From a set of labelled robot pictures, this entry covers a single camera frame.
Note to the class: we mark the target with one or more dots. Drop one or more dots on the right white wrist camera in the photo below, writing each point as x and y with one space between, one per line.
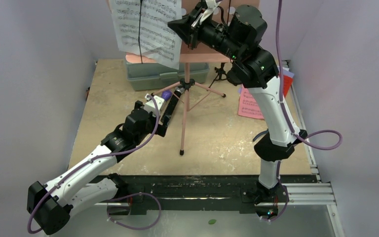
210 6

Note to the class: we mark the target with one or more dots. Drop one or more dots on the black silver microphone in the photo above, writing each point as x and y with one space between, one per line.
173 101

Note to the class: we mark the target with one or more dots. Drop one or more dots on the green plastic storage box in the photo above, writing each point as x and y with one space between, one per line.
150 76

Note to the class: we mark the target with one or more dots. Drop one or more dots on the purple toy microphone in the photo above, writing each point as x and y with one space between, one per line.
166 95

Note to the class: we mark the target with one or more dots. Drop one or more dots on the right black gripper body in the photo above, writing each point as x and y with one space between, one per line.
193 29

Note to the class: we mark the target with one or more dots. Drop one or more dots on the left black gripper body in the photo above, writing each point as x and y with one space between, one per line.
152 122

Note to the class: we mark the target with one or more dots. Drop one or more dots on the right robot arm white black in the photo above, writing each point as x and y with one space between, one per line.
254 68

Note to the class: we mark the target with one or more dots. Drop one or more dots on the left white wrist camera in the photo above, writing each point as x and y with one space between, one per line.
149 106

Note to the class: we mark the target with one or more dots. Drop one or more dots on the lavender sheet music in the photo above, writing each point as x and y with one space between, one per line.
287 72

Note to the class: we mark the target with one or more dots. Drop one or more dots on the black tripod mic stand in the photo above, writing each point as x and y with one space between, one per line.
221 74

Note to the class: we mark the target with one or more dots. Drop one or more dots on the pink sheet music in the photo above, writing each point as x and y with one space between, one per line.
247 105

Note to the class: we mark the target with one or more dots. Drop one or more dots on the blue handled pliers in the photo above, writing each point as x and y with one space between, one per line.
260 134

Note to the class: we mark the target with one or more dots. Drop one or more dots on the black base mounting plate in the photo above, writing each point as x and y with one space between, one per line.
239 193

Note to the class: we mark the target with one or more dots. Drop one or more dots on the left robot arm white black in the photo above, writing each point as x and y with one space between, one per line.
52 204

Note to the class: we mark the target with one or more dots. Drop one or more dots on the red sheet music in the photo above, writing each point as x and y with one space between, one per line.
288 80

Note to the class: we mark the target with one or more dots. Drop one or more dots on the small green leaf piece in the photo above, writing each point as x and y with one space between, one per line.
212 221

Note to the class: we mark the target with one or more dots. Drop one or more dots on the aluminium frame rail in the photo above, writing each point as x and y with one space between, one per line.
212 139

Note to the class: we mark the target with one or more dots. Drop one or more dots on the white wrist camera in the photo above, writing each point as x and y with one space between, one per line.
210 6
149 106

